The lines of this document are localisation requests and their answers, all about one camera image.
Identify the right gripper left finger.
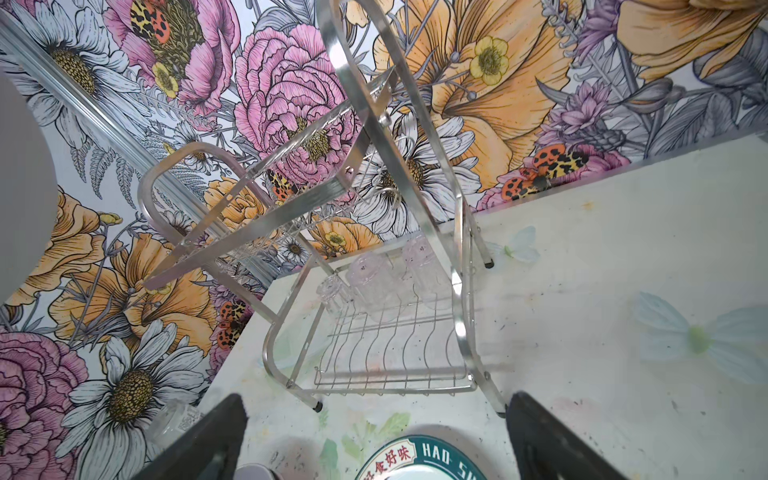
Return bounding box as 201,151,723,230
135,394,248,479

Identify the lavender bowl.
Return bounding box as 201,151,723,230
233,463,281,480

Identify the clear glass tumbler right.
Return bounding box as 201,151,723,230
402,235,451,307

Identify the dark rimmed white plate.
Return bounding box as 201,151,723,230
356,435,487,480

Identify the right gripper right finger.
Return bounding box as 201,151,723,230
505,391,625,480

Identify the clear glass tumbler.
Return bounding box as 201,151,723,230
346,252,401,324
316,274,355,318
402,235,451,307

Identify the chrome two-tier dish rack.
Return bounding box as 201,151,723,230
139,1,507,415

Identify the clear glass tumbler middle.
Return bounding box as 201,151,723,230
346,252,401,324

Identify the clear glass tumbler left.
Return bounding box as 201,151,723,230
316,274,355,318

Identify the clear plastic cup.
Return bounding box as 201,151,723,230
146,400,204,449

